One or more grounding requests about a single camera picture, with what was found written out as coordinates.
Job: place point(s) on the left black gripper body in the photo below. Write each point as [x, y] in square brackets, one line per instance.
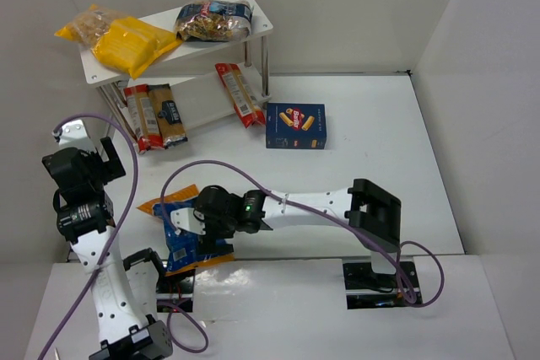
[106, 159]

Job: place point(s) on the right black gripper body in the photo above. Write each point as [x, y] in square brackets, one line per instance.
[213, 241]

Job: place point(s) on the blue and orange pasta bag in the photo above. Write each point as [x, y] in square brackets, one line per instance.
[182, 245]

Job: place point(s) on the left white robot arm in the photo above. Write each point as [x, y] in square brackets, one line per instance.
[123, 289]

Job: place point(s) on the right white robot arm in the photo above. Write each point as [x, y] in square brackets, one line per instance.
[366, 209]

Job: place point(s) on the yellow pasta bag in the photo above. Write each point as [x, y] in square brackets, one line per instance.
[130, 46]

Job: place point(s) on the white two-tier shelf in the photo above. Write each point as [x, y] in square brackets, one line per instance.
[190, 72]

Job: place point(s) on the clear bag of fusilli pasta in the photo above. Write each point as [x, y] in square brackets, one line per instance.
[90, 25]

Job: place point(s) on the dark blue mixed pasta bag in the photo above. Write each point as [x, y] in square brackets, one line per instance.
[214, 21]

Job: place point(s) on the red spaghetti pack left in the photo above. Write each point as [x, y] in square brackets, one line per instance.
[143, 117]

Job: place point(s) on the red spaghetti pack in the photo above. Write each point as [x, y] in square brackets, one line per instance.
[240, 94]
[143, 117]

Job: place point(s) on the brown spaghetti pack black label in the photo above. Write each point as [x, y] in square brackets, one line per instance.
[168, 116]

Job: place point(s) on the blue Barilla rigatoni box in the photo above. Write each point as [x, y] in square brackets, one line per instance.
[296, 126]

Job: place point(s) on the red spaghetti pack right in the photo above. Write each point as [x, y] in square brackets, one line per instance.
[240, 94]

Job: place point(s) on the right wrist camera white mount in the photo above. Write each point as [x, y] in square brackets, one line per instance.
[186, 220]

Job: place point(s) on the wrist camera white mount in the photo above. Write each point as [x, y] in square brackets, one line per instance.
[186, 220]
[73, 134]

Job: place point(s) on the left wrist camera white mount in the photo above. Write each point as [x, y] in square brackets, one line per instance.
[73, 134]

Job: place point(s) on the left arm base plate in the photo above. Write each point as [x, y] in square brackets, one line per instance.
[177, 289]

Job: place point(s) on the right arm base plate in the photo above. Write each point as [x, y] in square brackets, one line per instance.
[366, 289]

